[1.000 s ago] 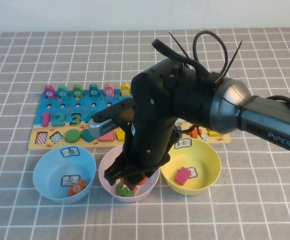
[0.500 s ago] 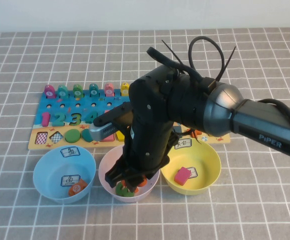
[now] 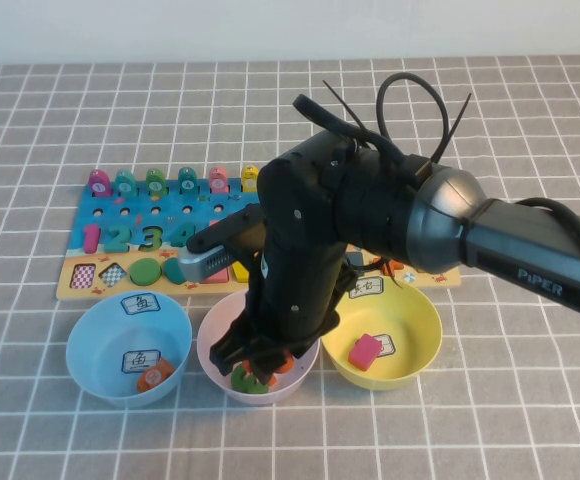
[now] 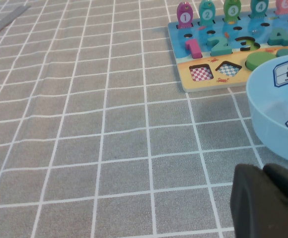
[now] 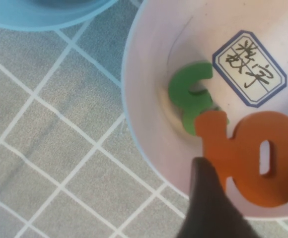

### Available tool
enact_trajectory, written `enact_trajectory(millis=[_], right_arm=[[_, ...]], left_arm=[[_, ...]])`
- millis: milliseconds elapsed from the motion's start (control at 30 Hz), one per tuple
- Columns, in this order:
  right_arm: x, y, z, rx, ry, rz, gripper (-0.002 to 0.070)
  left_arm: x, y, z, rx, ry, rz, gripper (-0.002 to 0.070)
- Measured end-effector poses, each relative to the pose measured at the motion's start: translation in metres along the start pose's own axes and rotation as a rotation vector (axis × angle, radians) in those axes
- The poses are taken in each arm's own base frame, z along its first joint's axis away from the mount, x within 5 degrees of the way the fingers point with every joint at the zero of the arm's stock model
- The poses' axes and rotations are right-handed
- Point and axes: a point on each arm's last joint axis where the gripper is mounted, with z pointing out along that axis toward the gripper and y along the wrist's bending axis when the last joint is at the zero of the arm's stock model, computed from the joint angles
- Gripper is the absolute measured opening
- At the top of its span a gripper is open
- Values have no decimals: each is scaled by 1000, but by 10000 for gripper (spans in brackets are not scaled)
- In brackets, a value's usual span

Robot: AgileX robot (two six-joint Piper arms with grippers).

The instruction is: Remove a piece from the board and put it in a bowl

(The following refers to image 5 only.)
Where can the green wooden numeral three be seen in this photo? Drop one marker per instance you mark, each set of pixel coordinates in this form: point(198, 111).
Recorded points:
point(183, 86)

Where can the pink labelled bowl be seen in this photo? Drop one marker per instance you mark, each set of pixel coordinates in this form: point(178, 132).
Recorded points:
point(208, 24)

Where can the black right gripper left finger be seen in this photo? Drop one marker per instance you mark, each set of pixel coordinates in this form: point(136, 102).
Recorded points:
point(208, 210)

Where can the grey grid tablecloth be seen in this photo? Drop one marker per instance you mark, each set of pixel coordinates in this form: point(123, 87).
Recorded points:
point(34, 124)

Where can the orange wooden numeral ten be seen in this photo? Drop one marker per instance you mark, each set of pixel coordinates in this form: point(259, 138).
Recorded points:
point(238, 153)

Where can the light blue labelled bowl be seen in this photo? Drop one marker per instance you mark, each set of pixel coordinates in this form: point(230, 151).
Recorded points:
point(34, 15)

